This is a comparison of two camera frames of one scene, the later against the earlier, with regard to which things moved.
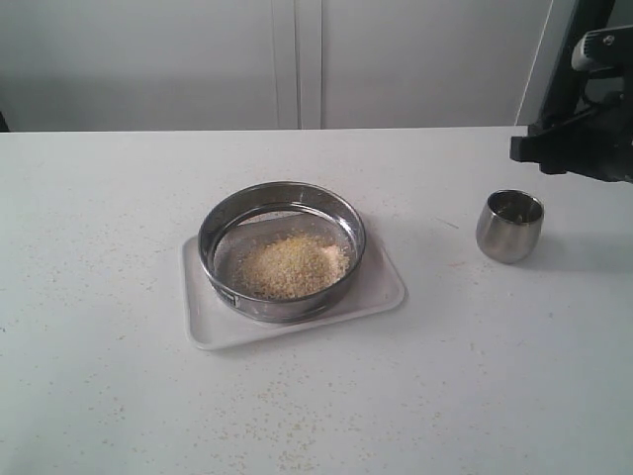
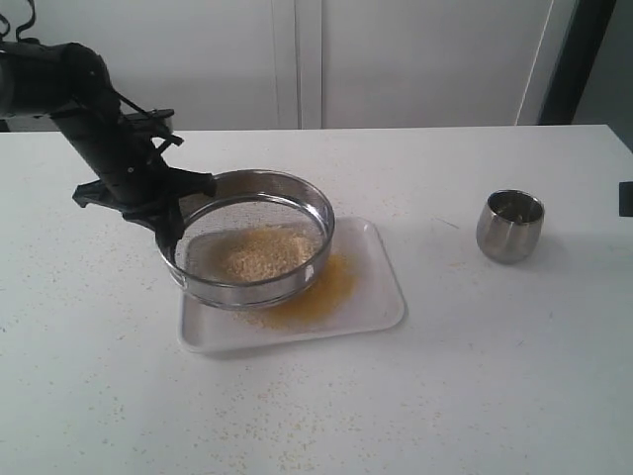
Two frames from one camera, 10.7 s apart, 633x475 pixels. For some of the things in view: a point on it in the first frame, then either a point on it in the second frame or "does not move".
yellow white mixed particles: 291,265 → 256,252
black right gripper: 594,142 → 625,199
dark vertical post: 569,84 does not move
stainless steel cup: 509,225 does not move
